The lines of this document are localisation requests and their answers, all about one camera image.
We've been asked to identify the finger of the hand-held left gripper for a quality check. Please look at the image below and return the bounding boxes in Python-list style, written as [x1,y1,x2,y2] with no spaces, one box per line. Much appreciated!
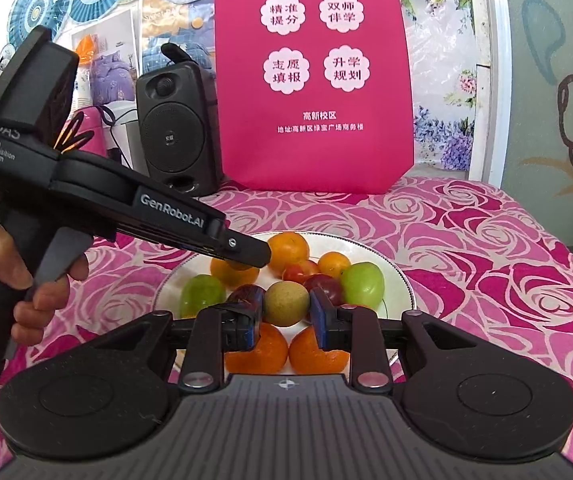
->
[216,227,272,269]

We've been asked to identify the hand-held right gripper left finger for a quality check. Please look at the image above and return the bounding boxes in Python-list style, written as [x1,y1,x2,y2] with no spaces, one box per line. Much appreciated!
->
[84,290,266,393]

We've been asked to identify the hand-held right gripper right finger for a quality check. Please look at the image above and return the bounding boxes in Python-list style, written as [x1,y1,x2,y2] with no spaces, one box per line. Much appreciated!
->
[309,287,488,392]

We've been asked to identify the dark purple plum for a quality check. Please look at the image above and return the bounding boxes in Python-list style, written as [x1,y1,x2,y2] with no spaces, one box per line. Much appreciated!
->
[307,274,346,308]
[226,284,266,313]

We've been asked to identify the tan round longan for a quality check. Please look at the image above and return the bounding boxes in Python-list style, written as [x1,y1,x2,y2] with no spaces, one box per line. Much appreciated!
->
[264,281,311,327]

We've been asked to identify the dark orange tangerine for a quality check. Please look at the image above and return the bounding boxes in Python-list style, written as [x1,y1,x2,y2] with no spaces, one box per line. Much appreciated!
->
[224,322,288,375]
[289,327,351,375]

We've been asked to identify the large yellow orange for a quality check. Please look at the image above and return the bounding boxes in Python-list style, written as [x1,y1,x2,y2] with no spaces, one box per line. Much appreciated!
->
[268,231,311,276]

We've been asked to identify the red plum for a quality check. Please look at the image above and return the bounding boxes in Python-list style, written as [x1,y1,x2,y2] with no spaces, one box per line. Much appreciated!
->
[282,259,320,283]

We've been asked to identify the green plum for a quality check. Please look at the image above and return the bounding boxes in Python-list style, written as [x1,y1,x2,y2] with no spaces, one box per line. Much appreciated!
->
[339,261,385,311]
[180,274,227,318]

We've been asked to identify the small yellow orange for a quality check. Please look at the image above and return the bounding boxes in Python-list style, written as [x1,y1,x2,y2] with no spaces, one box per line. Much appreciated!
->
[317,251,352,278]

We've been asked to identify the white plate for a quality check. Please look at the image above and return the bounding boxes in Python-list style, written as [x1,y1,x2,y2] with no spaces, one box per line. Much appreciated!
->
[155,231,416,363]

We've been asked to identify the pink thermos bottle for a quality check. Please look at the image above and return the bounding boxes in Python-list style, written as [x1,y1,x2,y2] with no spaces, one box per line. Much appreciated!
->
[61,110,114,160]

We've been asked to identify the white carton box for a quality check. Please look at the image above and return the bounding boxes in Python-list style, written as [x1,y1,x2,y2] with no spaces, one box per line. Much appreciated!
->
[109,105,140,168]

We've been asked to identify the black speaker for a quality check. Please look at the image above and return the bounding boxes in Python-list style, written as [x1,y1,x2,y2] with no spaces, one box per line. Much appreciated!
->
[135,42,224,197]

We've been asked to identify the magenta non-woven tote bag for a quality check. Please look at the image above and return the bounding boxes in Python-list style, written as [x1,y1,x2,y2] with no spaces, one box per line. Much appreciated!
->
[214,0,414,195]

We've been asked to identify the purple bedding poster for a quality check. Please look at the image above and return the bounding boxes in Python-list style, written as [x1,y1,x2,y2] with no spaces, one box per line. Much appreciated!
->
[71,10,134,107]

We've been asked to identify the orange paper cup package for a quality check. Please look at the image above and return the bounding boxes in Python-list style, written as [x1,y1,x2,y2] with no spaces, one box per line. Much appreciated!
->
[74,32,98,111]

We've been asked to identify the blue bedding poster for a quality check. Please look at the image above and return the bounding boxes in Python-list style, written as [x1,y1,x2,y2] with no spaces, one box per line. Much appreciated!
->
[140,0,217,75]

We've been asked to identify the rose print pink tablecloth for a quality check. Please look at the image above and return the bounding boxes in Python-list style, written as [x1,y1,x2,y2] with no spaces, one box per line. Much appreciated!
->
[0,175,573,396]

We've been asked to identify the large blue paper fan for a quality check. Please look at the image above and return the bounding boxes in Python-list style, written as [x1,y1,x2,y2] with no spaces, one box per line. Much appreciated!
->
[9,0,74,48]

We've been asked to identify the frosted glass cartoon door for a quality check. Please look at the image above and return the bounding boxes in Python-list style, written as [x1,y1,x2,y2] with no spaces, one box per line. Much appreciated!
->
[487,0,573,261]

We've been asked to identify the black speaker cable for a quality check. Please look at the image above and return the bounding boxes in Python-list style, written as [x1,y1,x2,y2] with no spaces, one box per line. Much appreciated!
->
[100,105,137,168]

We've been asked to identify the floral wall sheet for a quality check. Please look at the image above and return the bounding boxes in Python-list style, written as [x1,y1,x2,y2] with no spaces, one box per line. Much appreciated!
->
[397,0,487,171]

